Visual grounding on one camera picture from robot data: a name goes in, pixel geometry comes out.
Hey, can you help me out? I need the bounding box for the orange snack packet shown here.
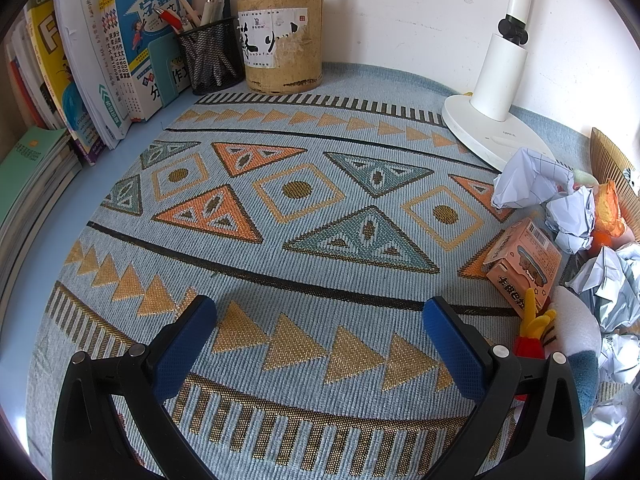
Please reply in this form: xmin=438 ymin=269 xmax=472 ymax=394
xmin=592 ymin=180 xmax=627 ymax=238

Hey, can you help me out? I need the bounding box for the tangerine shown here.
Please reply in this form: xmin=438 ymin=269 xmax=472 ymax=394
xmin=586 ymin=230 xmax=618 ymax=253

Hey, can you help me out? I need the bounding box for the wicker basket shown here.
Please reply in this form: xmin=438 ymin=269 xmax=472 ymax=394
xmin=590 ymin=127 xmax=640 ymax=241

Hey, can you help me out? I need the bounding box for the cream pen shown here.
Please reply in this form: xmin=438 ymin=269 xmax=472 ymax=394
xmin=177 ymin=0 xmax=202 ymax=28

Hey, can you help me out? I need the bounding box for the white desk lamp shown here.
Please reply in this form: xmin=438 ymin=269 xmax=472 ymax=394
xmin=441 ymin=0 xmax=556 ymax=173

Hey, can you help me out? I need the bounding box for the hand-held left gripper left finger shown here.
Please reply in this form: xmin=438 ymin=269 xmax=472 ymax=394
xmin=51 ymin=295 xmax=219 ymax=480

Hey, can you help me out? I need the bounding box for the black mesh pen holder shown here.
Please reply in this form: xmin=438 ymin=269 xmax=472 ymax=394
xmin=174 ymin=16 xmax=247 ymax=96

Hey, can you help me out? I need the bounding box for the white and blue plush toy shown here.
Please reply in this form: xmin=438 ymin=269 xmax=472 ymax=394
xmin=514 ymin=285 xmax=603 ymax=413

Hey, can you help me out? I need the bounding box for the teal bookend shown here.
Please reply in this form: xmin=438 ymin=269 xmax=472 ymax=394
xmin=148 ymin=35 xmax=193 ymax=108

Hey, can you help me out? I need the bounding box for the red pen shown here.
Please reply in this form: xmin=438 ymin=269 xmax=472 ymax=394
xmin=154 ymin=6 xmax=187 ymax=35

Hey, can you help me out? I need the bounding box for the crumpled lined paper ball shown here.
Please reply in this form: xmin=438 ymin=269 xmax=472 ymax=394
xmin=491 ymin=147 xmax=576 ymax=209

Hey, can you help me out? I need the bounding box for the blue patterned woven mat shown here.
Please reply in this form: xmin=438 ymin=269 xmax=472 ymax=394
xmin=27 ymin=62 xmax=640 ymax=480

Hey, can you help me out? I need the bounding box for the orange paper carton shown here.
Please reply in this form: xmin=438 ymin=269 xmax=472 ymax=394
xmin=482 ymin=217 xmax=563 ymax=323

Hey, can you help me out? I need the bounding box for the blue cover workbook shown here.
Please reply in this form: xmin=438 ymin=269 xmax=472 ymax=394
xmin=107 ymin=0 xmax=193 ymax=122

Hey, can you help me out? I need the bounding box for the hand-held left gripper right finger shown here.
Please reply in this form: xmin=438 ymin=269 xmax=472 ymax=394
xmin=422 ymin=295 xmax=587 ymax=480

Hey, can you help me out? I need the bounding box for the row of upright books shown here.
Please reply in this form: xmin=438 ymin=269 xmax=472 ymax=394
xmin=5 ymin=0 xmax=135 ymax=166

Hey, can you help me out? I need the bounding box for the tan cylindrical pen holder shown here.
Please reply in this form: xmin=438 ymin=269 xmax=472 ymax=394
xmin=236 ymin=0 xmax=325 ymax=95

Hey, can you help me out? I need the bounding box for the stack of green flat books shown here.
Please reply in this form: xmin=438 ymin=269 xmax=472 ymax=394
xmin=0 ymin=125 xmax=83 ymax=301

